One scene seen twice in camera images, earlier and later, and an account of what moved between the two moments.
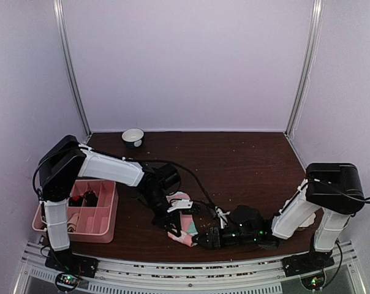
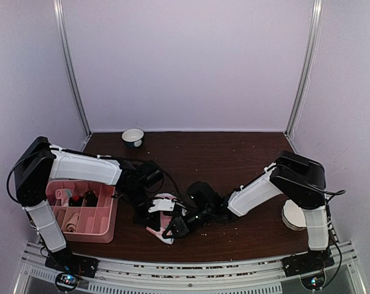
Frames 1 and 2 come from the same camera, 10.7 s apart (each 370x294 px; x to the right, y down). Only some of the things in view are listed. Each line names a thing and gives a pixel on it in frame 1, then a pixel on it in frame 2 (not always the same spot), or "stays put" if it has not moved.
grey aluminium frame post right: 307,67 stays put
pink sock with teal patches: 188,225 -> 165,219
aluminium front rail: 188,275 stays put
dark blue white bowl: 133,138 stays put
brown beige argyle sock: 89,199 stays put
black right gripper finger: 209,238 -> 177,227
